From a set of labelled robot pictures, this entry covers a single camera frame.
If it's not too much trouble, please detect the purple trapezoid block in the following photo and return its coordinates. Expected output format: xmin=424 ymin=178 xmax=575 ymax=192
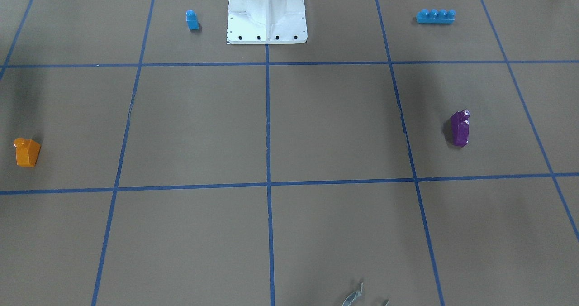
xmin=450 ymin=110 xmax=471 ymax=147

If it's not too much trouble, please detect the orange trapezoid block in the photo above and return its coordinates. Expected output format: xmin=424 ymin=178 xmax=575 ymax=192
xmin=13 ymin=138 xmax=41 ymax=167

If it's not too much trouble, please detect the small blue block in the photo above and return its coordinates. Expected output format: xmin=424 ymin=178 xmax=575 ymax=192
xmin=185 ymin=10 xmax=200 ymax=30

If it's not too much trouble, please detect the metal grabber claw tip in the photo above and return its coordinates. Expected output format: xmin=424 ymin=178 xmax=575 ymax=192
xmin=342 ymin=282 xmax=364 ymax=306

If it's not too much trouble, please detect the long blue studded brick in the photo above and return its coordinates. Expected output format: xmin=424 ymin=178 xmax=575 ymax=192
xmin=416 ymin=9 xmax=456 ymax=24

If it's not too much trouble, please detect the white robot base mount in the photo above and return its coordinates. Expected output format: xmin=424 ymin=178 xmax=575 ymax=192
xmin=226 ymin=0 xmax=308 ymax=45

